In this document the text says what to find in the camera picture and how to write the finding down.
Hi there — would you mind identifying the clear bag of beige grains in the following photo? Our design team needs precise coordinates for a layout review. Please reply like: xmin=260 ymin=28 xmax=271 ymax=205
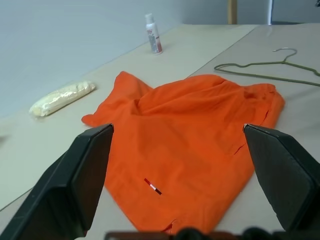
xmin=28 ymin=80 xmax=97 ymax=118

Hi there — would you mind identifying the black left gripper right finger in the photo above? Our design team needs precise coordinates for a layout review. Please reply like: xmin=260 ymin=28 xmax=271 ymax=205
xmin=243 ymin=123 xmax=320 ymax=233

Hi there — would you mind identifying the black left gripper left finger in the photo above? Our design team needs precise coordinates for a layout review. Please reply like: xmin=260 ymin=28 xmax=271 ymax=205
xmin=0 ymin=123 xmax=115 ymax=240

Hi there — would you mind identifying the wooden post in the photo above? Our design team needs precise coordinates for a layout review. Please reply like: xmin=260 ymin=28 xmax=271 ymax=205
xmin=226 ymin=0 xmax=238 ymax=25

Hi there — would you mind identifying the green wire clothes hanger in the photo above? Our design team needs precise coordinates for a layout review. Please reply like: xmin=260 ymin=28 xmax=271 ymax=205
xmin=213 ymin=47 xmax=320 ymax=88

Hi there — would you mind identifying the white spray bottle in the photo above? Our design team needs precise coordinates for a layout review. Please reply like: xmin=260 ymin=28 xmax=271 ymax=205
xmin=144 ymin=13 xmax=164 ymax=56

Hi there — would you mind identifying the orange cloth garment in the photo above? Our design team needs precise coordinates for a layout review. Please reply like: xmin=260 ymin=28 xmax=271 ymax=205
xmin=81 ymin=70 xmax=286 ymax=236

